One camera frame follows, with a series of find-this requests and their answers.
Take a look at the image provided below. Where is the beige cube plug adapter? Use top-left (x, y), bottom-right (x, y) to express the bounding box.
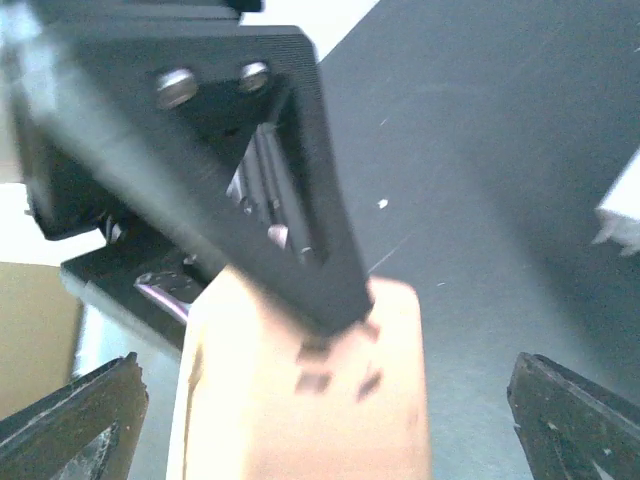
top-left (166, 267), bottom-right (433, 479)

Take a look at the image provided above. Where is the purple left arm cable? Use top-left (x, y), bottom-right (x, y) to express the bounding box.
top-left (134, 282), bottom-right (191, 324)

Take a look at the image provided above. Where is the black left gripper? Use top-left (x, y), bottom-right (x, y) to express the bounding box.
top-left (9, 1), bottom-right (265, 330)

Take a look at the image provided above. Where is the white usb wall charger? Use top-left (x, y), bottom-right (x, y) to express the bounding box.
top-left (592, 150), bottom-right (640, 256)

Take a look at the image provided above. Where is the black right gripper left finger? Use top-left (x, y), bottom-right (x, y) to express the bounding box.
top-left (1, 352), bottom-right (149, 479)

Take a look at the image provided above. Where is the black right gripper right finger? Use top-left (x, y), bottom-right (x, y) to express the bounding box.
top-left (507, 352), bottom-right (639, 479)

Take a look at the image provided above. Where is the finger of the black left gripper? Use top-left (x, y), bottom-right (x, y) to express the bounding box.
top-left (36, 24), bottom-right (372, 335)

